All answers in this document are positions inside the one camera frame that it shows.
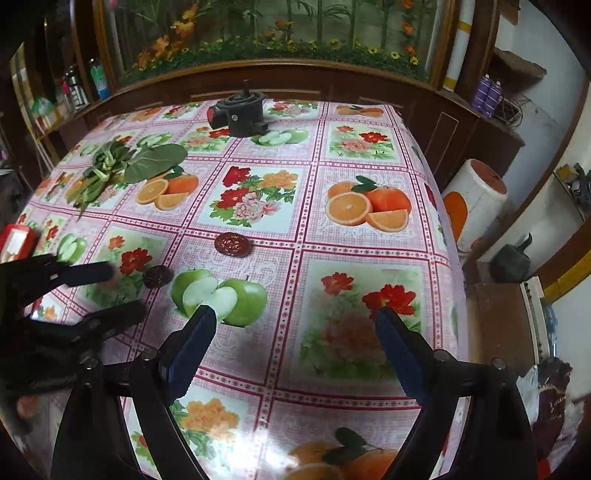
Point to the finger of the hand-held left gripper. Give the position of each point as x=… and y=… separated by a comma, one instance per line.
x=108, y=318
x=78, y=273

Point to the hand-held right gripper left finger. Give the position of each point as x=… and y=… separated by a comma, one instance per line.
x=191, y=350

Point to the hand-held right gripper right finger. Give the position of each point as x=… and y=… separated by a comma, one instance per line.
x=401, y=355

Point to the red rimmed white tray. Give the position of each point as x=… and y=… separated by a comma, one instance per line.
x=14, y=242

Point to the brown wooden stool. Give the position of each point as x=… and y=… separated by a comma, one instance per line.
x=498, y=323

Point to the leafy green vegetable bunch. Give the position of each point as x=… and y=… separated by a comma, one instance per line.
x=152, y=159

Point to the dark kettle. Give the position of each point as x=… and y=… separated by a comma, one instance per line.
x=512, y=263

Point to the dark red clothing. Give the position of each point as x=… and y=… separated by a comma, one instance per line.
x=554, y=401

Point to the cardboard box with packets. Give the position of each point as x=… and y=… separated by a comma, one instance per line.
x=41, y=110

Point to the white cylindrical container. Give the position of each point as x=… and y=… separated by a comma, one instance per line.
x=480, y=198

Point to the black thermos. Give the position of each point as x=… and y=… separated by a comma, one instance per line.
x=76, y=90

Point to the red and black object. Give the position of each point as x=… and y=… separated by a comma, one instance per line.
x=213, y=117

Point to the black round device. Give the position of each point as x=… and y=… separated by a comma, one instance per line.
x=240, y=113

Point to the purple bottle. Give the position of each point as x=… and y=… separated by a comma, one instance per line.
x=483, y=94
x=497, y=99

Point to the white rolled poster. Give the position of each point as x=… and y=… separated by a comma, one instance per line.
x=457, y=50

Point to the flower garden glass panel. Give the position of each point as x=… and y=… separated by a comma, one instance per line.
x=277, y=27

